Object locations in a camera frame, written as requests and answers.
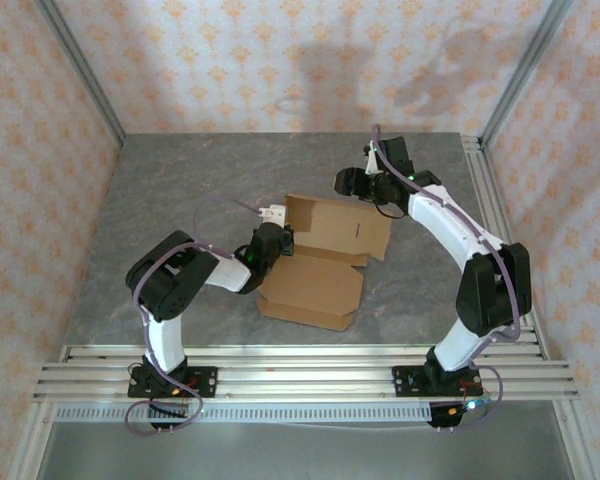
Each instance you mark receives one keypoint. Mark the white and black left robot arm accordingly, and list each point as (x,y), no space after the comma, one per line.
(165,340)

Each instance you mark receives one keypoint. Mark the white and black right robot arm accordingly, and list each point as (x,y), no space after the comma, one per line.
(490,295)

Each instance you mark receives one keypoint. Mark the brown cardboard box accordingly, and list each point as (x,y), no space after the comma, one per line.
(315,285)

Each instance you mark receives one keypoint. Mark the aluminium mounting rail beam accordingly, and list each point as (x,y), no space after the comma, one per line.
(305,375)

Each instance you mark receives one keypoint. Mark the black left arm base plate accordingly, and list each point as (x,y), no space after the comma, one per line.
(205,382)

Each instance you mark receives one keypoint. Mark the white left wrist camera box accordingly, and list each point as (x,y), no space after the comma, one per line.
(272,212)

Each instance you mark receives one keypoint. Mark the grey metal lower shelf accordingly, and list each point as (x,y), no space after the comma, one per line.
(300,455)

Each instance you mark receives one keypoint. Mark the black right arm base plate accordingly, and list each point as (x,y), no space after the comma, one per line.
(405,382)

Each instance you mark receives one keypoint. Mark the aluminium frame post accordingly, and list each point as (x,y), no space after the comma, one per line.
(85,75)
(522,75)

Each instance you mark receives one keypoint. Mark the aluminium side rail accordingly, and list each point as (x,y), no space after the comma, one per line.
(485,170)

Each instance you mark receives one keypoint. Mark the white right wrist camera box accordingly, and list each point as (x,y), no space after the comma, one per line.
(371,160)

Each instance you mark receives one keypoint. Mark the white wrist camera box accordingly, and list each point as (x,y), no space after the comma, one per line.
(272,212)
(371,160)

